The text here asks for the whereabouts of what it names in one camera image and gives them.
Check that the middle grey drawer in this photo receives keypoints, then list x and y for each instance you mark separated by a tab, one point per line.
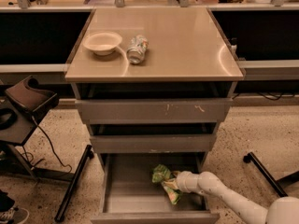
152	143

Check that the black stand leg right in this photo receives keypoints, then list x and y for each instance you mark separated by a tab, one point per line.
277	184

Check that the grey drawer cabinet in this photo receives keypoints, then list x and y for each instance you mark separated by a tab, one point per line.
187	58

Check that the crushed soda can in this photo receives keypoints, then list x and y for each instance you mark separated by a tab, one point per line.
137	49

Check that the sneaker shoe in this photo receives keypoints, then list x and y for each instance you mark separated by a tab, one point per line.
14	215

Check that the black headset cradle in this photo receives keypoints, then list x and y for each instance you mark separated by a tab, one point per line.
32	102

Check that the green rice chip bag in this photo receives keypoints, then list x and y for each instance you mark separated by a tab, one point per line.
168	180

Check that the grey drawer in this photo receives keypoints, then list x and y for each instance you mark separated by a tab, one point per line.
130	197
146	111
152	143

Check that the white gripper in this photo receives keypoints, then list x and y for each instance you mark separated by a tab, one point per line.
183	181

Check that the top grey drawer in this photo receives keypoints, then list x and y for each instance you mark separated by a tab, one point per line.
146	111

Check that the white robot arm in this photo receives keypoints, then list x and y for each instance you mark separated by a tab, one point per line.
283	210

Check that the bottom grey drawer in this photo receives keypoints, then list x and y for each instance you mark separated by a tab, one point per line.
130	197

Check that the black side stand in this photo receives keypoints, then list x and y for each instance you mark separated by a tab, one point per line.
16	131

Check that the white paper bowl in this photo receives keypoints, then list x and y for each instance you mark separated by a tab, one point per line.
102	43

